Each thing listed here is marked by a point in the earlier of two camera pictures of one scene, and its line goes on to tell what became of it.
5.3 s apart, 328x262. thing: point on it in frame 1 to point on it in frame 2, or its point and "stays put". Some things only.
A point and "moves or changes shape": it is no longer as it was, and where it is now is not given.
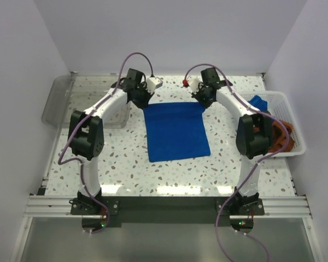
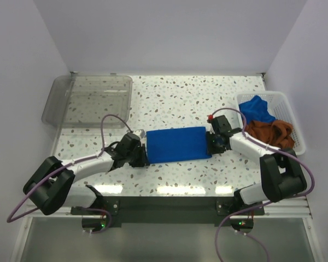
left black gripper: (144, 103) to (143, 160)
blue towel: (176, 131) moves or changes shape
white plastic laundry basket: (279, 106) stays put
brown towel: (279, 137) stays put
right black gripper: (197, 95) to (210, 149)
